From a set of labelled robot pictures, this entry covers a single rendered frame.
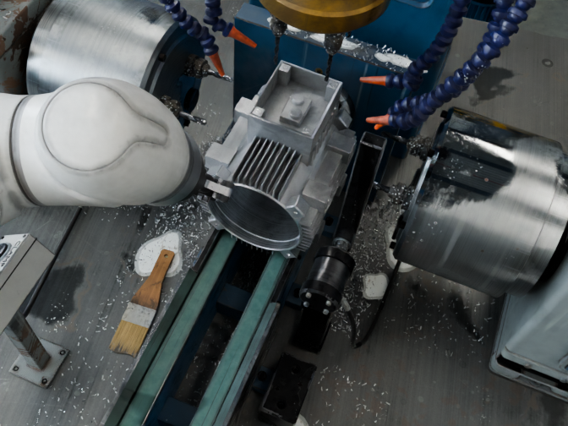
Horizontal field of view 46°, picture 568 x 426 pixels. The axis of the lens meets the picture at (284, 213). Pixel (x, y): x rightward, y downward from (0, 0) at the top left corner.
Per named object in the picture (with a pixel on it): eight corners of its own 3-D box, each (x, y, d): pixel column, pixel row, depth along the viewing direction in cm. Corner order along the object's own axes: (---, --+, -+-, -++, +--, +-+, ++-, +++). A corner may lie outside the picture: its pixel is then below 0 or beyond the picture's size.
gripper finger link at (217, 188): (184, 163, 75) (226, 179, 74) (197, 170, 80) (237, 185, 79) (177, 182, 75) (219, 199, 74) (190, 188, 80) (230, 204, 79)
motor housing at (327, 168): (249, 141, 119) (253, 66, 103) (347, 180, 116) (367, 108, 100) (198, 227, 109) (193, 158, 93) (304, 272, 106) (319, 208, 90)
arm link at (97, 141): (196, 100, 65) (69, 108, 67) (144, 50, 50) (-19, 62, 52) (198, 209, 65) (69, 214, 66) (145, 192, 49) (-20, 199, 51)
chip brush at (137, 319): (155, 248, 120) (155, 245, 119) (182, 255, 120) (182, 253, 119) (107, 350, 109) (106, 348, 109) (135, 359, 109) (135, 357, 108)
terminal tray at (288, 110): (275, 91, 106) (279, 58, 100) (338, 114, 104) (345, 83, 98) (244, 144, 100) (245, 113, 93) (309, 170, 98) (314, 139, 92)
